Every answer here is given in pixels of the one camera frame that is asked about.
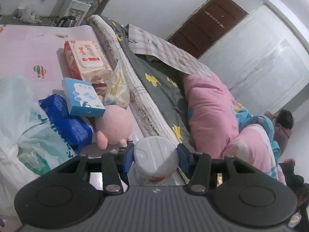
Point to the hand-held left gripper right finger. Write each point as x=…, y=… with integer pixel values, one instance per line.
x=183, y=157

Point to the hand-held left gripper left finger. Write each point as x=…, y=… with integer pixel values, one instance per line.
x=128, y=158

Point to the white can with red label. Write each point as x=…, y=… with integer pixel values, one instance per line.
x=154, y=154

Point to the dark blue soft pack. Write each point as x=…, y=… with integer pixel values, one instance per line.
x=65, y=123

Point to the pink plush toy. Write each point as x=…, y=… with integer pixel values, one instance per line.
x=113, y=123

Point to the pink quilt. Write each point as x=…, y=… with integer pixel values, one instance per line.
x=207, y=111

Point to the white checked quilted blanket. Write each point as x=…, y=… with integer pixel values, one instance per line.
x=144, y=101

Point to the grey blanket with yellow prints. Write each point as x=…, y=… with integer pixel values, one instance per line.
x=159, y=94

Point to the clear bag of cotton swabs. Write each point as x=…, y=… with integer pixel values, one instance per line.
x=117, y=87

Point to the light blue small box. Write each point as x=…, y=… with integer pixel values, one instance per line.
x=79, y=96

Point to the checkered printed sheet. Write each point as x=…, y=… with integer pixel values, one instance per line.
x=164, y=50

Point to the pink wet wipes pack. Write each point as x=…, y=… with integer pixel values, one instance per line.
x=84, y=58

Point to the dark cloth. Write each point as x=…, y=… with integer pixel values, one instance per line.
x=294, y=174

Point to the brown door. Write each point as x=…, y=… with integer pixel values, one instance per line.
x=207, y=26

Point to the black electric kettle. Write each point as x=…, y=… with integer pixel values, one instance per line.
x=67, y=21

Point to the pink printed mat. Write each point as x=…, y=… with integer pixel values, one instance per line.
x=29, y=46

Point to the white water dispenser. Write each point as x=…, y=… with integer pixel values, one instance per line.
x=77, y=11

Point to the crumpled white plastic bag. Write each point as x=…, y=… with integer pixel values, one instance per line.
x=27, y=15

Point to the metal hook rail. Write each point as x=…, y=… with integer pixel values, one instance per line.
x=214, y=19

